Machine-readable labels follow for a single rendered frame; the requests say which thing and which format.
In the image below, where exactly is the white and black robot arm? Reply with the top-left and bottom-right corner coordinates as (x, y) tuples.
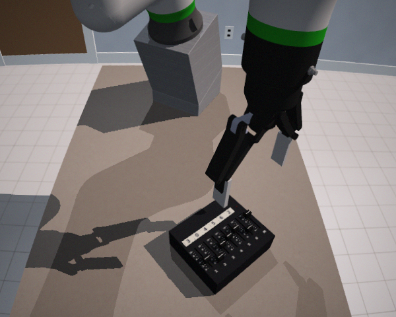
(70, 0), (337, 88)

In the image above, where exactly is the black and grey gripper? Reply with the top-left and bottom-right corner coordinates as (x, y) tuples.
(205, 74), (303, 208)

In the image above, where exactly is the black lighting desk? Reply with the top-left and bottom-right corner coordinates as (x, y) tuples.
(169, 195), (275, 294)

